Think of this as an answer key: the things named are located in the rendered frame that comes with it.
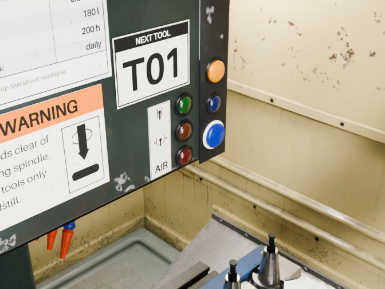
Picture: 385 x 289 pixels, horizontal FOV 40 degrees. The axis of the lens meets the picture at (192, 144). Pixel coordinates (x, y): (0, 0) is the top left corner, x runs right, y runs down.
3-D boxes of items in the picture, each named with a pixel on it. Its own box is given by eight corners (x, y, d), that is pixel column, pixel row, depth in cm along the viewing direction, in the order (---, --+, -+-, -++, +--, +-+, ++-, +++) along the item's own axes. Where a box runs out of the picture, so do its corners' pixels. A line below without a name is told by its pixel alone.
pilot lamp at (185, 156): (193, 162, 62) (193, 145, 61) (180, 169, 60) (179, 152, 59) (189, 160, 62) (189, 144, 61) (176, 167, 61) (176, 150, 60)
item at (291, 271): (306, 272, 107) (306, 269, 107) (291, 285, 104) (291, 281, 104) (278, 256, 112) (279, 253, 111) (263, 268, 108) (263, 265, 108)
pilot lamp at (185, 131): (193, 137, 60) (193, 120, 59) (179, 144, 59) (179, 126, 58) (189, 136, 61) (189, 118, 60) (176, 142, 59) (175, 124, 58)
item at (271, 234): (269, 245, 102) (270, 230, 100) (277, 249, 101) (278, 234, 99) (264, 249, 100) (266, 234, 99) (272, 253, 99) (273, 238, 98)
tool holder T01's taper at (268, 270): (264, 266, 106) (267, 239, 103) (284, 275, 104) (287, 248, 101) (252, 277, 103) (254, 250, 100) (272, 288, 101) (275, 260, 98)
